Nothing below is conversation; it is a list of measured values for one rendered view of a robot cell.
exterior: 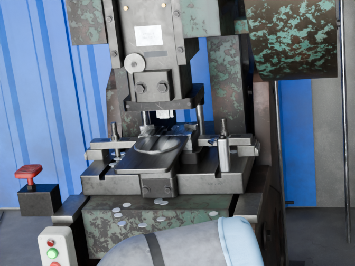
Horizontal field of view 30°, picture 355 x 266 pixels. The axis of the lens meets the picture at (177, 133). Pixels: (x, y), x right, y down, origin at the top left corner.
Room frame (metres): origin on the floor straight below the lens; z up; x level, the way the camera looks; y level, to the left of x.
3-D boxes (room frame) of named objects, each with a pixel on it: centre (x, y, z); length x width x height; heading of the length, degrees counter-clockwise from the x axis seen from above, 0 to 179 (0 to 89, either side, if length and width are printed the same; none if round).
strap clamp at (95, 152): (1.83, 0.19, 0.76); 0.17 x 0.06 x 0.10; 76
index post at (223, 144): (1.62, -0.11, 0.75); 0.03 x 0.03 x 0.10; 76
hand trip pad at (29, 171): (1.65, 0.40, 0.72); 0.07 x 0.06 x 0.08; 166
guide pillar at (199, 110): (1.83, -0.07, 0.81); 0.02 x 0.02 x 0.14
